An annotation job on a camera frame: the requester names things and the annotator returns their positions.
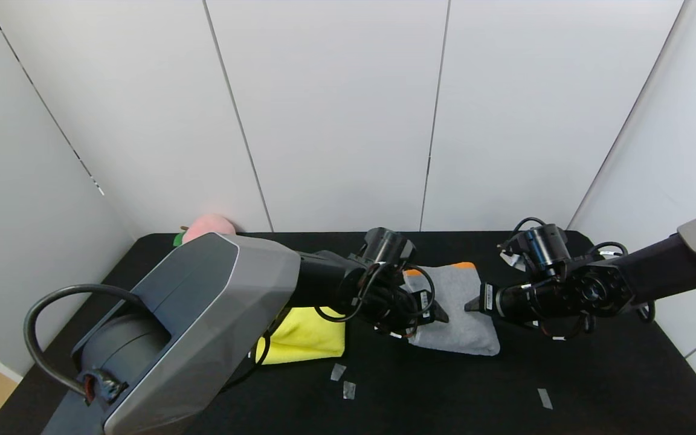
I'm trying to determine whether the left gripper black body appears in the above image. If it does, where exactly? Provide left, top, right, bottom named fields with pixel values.
left=396, top=289, right=437, bottom=330

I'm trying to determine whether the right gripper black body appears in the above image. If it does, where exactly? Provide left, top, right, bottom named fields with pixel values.
left=478, top=282, right=532, bottom=321

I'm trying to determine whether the grey towel with orange stripes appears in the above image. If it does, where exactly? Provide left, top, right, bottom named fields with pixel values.
left=402, top=262, right=501, bottom=356

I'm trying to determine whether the yellow microfibre towel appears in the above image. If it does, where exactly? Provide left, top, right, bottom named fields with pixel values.
left=256, top=306, right=347, bottom=365

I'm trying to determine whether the pink peach plush toy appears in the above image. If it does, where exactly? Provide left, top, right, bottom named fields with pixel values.
left=174, top=213, right=237, bottom=247

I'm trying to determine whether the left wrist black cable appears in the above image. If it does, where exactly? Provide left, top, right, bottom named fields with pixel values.
left=245, top=260, right=438, bottom=375

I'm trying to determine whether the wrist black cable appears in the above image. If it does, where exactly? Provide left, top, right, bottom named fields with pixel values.
left=498, top=217, right=656, bottom=340
left=245, top=260, right=438, bottom=375

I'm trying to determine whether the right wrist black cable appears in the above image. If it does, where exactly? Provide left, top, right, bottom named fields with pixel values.
left=498, top=217, right=656, bottom=340

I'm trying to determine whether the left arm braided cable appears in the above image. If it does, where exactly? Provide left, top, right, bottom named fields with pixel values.
left=24, top=284, right=143, bottom=402

